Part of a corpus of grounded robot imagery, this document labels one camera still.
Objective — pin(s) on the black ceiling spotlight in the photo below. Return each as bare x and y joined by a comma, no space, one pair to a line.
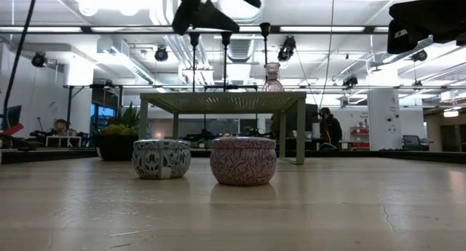
350,80
39,59
287,47
419,55
161,54

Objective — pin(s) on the blue white patterned tin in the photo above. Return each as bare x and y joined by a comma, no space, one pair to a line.
161,160

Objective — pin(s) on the black computer monitor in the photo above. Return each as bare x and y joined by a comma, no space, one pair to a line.
12,116

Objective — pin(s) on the pink ribbed glass candle holder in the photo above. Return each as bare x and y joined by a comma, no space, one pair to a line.
273,84

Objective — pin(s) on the black horizontal background rail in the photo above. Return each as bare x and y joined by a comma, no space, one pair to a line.
182,86

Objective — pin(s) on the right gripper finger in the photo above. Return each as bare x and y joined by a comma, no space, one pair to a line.
411,36

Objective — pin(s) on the white tall cabinet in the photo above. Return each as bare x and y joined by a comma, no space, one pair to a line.
384,120

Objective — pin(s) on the black aluminium table frame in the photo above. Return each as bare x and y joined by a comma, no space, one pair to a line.
36,155

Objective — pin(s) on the black overhead light bar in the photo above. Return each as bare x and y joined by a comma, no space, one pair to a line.
275,29

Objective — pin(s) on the person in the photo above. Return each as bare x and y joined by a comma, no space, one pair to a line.
330,129
61,126

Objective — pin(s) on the green perforated metal shelf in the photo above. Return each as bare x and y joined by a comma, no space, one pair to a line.
218,102

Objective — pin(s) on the pink patterned round tin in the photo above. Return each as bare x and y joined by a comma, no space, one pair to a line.
243,163

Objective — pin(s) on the red storage rack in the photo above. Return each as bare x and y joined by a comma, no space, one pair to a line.
359,136

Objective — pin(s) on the green succulent plant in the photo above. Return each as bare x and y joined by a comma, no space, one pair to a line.
127,118

